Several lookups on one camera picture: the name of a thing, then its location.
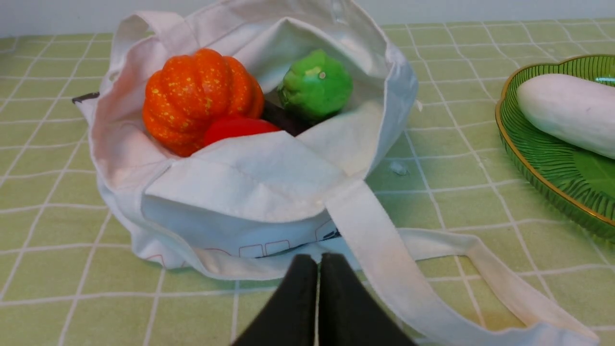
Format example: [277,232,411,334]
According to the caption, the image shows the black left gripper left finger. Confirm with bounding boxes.
[233,254,318,346]

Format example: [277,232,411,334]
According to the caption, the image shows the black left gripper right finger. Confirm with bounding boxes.
[318,253,415,346]

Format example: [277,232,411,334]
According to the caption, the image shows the green toy vegetable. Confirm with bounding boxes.
[277,49,354,124]

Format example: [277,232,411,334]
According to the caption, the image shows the white cloth tote bag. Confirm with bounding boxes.
[77,0,600,346]

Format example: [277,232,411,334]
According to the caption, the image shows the dark purple toy eggplant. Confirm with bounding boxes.
[261,100,313,136]

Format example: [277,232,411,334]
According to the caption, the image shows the red toy tomato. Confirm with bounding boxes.
[202,116,281,147]

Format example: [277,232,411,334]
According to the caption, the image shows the green checkered tablecloth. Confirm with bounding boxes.
[0,18,615,346]

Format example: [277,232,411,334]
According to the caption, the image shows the orange toy pumpkin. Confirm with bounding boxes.
[142,48,264,157]

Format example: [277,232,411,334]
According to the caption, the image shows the green glass plate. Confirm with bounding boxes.
[495,54,615,245]

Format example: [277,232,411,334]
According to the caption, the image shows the white toy radish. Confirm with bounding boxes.
[517,73,615,159]

